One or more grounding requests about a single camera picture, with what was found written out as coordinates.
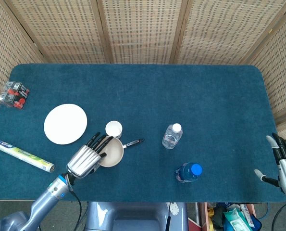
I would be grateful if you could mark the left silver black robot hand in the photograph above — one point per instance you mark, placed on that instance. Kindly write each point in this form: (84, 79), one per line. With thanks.
(83, 161)

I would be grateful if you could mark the beige bowl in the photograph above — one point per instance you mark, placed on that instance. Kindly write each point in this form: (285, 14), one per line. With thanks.
(114, 152)

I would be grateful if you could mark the white floral paper cup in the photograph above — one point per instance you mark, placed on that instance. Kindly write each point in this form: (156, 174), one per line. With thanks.
(113, 128)

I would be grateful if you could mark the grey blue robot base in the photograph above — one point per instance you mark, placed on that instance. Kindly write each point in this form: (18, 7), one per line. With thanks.
(133, 217)

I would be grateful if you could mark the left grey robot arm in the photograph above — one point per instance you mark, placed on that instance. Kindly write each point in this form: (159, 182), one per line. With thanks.
(44, 199)

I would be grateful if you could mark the white round plate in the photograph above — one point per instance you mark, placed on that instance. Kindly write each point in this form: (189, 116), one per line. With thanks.
(65, 124)

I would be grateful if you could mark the white tube box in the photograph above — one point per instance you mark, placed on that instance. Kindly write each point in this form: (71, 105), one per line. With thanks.
(246, 213)

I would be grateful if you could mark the blue pouch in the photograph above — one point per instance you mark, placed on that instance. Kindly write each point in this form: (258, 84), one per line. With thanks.
(256, 222)

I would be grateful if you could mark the white green tube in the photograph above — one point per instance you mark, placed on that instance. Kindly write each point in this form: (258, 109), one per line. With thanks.
(25, 155)

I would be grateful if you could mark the teal wipes pack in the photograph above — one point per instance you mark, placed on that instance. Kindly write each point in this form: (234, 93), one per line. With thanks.
(232, 220)

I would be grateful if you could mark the clear water bottle white cap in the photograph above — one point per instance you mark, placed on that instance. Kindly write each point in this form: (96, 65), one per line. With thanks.
(171, 138)

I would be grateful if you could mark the red storage crate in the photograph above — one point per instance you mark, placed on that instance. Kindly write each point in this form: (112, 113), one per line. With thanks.
(202, 216)

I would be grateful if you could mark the black red printed box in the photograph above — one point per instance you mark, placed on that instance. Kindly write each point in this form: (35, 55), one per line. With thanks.
(13, 95)

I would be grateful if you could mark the blue felt table cloth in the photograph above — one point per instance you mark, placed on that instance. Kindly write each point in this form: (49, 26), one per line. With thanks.
(157, 96)

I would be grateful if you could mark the blue drink bottle blue cap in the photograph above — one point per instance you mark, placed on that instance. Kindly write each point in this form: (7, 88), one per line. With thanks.
(188, 172)

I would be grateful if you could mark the woven bamboo folding screen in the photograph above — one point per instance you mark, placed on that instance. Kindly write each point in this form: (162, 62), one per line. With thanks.
(142, 31)

